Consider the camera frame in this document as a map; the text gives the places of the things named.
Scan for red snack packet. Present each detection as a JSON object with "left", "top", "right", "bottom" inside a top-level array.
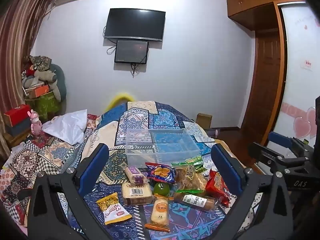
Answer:
[{"left": 205, "top": 169, "right": 230, "bottom": 207}]

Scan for black wall television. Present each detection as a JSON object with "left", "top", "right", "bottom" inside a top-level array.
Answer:
[{"left": 104, "top": 8, "right": 166, "bottom": 42}]

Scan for white sliding wardrobe door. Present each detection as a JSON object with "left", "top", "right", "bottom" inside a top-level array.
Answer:
[{"left": 275, "top": 0, "right": 320, "bottom": 160}]

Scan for orange label rice cake packet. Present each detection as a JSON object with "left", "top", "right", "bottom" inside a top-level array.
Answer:
[{"left": 151, "top": 198, "right": 170, "bottom": 227}]

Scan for yellow curved object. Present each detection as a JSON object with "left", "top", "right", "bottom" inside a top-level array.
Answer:
[{"left": 104, "top": 92, "right": 137, "bottom": 112}]

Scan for clear bag of crispy pastry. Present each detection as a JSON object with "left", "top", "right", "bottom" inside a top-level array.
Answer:
[{"left": 172, "top": 164, "right": 208, "bottom": 193}]

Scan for purple label cake packet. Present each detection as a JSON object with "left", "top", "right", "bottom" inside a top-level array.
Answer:
[{"left": 124, "top": 166, "right": 148, "bottom": 186}]

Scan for blue chip packet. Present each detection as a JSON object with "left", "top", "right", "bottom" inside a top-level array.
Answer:
[{"left": 145, "top": 162, "right": 177, "bottom": 183}]

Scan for grey blue cushion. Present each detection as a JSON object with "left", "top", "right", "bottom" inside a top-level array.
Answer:
[{"left": 50, "top": 64, "right": 67, "bottom": 100}]

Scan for small black wall monitor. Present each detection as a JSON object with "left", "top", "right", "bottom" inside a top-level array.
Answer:
[{"left": 114, "top": 40, "right": 150, "bottom": 64}]

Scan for wooden overhead cabinet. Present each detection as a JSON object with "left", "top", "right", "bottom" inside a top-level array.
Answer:
[{"left": 226, "top": 0, "right": 310, "bottom": 30}]

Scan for pink toy figure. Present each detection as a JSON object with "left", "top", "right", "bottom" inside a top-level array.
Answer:
[{"left": 30, "top": 109, "right": 44, "bottom": 137}]

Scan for yellow snack packet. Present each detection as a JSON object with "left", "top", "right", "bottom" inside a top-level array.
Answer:
[{"left": 96, "top": 192, "right": 133, "bottom": 225}]

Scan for patchwork blue quilt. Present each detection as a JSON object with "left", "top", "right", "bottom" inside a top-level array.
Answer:
[{"left": 0, "top": 101, "right": 263, "bottom": 240}]

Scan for red box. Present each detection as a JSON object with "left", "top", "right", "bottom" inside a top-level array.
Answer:
[{"left": 4, "top": 105, "right": 32, "bottom": 127}]

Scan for white pillow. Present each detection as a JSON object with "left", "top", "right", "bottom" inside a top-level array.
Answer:
[{"left": 42, "top": 109, "right": 88, "bottom": 145}]

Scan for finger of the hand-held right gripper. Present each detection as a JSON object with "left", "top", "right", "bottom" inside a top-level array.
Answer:
[
  {"left": 268, "top": 131, "right": 314, "bottom": 158},
  {"left": 248, "top": 142, "right": 312, "bottom": 176}
]

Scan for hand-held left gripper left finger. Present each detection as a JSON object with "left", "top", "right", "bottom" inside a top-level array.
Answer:
[{"left": 27, "top": 143, "right": 110, "bottom": 240}]

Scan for black dangling cables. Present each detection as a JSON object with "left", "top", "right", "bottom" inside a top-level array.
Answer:
[{"left": 130, "top": 62, "right": 141, "bottom": 78}]

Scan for grey box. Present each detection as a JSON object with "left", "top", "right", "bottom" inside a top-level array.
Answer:
[{"left": 5, "top": 117, "right": 33, "bottom": 137}]

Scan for green patterned cloth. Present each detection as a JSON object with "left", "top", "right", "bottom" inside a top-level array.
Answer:
[{"left": 25, "top": 92, "right": 63, "bottom": 122}]

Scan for white barcode cake packet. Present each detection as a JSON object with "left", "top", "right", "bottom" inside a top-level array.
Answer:
[{"left": 122, "top": 182, "right": 153, "bottom": 205}]

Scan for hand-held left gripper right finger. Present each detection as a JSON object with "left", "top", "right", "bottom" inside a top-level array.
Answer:
[{"left": 211, "top": 144, "right": 294, "bottom": 240}]

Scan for orange sausage stick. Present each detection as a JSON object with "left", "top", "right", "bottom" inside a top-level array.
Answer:
[{"left": 145, "top": 223, "right": 170, "bottom": 232}]

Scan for orange cardboard box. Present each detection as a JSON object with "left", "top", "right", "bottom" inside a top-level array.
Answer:
[{"left": 26, "top": 85, "right": 50, "bottom": 98}]

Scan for brown wooden door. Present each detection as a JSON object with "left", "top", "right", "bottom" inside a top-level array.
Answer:
[{"left": 242, "top": 30, "right": 282, "bottom": 145}]

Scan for dark patterned cloth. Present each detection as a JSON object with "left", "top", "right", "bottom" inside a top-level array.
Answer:
[{"left": 27, "top": 55, "right": 52, "bottom": 72}]

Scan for striped brown curtain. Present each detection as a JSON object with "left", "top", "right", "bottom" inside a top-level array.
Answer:
[{"left": 0, "top": 0, "right": 54, "bottom": 155}]

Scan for clear plastic storage bin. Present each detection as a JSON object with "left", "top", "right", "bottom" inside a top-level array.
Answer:
[{"left": 125, "top": 128, "right": 201, "bottom": 167}]

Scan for brown cardboard box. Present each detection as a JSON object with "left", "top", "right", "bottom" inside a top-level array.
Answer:
[{"left": 196, "top": 113, "right": 212, "bottom": 129}]

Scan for brown roll with white label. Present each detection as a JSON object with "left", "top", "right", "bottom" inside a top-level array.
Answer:
[{"left": 174, "top": 190, "right": 220, "bottom": 212}]

